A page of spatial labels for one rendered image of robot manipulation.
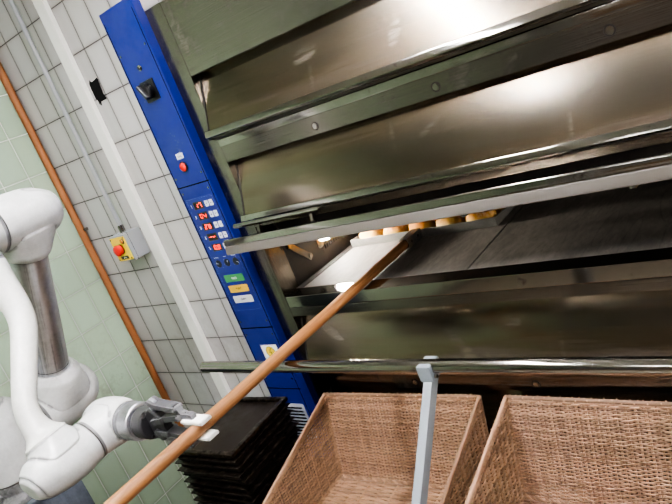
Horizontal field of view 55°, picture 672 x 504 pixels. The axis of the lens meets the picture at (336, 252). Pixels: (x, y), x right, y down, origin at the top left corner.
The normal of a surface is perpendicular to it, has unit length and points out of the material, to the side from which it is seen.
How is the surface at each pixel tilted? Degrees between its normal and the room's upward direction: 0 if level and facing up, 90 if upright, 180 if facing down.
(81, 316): 90
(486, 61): 90
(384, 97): 90
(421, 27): 70
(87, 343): 90
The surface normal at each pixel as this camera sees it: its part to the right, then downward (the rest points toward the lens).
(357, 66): -0.63, 0.09
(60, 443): 0.44, -0.53
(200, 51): -0.54, 0.43
